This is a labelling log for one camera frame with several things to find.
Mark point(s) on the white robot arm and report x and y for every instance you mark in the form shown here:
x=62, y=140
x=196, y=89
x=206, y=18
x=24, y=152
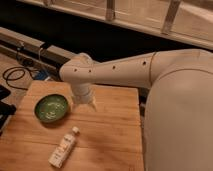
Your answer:
x=178, y=123

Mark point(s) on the blue plug box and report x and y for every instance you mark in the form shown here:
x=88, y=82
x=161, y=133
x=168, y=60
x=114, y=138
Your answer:
x=41, y=75

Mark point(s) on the white plastic bottle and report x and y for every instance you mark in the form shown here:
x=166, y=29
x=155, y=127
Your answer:
x=65, y=146

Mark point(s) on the metal floor rail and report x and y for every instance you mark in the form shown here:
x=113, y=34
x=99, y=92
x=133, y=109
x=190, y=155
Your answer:
x=45, y=56

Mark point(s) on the white window frame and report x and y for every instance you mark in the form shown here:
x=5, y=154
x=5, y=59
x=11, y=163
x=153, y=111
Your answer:
x=187, y=21

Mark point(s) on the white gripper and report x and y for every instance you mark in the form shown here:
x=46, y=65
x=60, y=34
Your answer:
x=82, y=94

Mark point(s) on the green ceramic bowl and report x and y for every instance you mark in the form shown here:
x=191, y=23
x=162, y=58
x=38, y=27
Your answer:
x=51, y=108

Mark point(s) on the black equipment at left edge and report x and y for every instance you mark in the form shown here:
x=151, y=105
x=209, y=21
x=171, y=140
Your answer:
x=5, y=109

